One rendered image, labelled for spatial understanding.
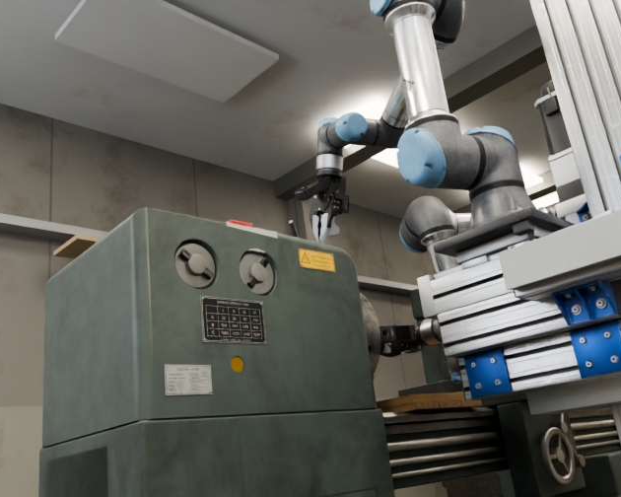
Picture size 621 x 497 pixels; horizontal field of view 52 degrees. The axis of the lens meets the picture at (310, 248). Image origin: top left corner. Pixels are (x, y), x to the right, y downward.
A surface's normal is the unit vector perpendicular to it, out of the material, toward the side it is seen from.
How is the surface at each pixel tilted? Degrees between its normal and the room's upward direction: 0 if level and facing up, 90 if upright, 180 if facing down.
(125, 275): 90
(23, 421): 90
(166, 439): 90
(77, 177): 90
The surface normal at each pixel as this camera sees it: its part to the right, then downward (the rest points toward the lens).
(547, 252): -0.72, -0.15
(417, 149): -0.90, 0.11
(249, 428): 0.65, -0.32
